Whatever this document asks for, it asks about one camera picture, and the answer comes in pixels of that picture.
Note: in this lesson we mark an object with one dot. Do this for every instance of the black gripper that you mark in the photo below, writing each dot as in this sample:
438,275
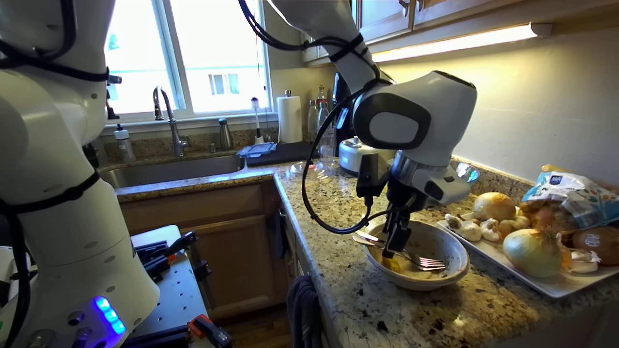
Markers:
403,201

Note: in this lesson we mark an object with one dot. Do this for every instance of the silver fork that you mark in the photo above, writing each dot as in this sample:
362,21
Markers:
422,263
368,240

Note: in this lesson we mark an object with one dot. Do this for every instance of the beige ceramic bowl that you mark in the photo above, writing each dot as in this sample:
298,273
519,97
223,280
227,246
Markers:
424,240

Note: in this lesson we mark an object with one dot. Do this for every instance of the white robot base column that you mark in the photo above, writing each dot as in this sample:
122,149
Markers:
80,282

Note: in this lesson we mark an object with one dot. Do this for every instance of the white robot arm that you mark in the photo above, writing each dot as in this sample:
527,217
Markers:
422,118

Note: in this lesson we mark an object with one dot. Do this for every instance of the white mushrooms on tray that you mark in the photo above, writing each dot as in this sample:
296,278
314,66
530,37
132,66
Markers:
472,230

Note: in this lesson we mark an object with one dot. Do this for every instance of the white silver kitchen appliance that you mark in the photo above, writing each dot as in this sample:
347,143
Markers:
351,153

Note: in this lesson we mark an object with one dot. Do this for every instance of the yellow onion back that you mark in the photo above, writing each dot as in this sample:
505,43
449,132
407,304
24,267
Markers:
494,205

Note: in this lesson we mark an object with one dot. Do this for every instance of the yellow onion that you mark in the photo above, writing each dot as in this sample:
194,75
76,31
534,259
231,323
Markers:
494,205
532,251

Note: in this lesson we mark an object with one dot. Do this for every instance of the dark hanging dish towel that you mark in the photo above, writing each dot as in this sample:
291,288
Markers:
304,313

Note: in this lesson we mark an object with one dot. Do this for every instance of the yellow onion front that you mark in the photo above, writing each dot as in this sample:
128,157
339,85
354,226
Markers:
532,251

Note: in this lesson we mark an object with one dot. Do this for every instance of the black dish drying mat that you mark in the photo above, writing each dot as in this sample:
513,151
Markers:
273,153

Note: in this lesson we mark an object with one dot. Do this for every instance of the paper towel roll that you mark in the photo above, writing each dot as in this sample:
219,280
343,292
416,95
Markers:
289,110

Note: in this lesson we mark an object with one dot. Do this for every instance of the white rectangular tray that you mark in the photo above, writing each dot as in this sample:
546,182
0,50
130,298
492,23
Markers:
554,286

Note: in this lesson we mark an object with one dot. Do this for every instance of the under-cabinet light strip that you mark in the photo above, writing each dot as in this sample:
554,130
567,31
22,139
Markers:
505,35

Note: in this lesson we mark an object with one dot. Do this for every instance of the blue white plastic bag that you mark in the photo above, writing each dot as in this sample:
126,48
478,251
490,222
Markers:
587,201

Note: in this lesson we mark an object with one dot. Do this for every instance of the chrome kitchen faucet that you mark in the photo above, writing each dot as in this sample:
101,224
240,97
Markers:
161,108

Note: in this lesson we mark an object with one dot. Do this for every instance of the soap dispenser bottle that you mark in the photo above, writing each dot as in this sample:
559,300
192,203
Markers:
124,143

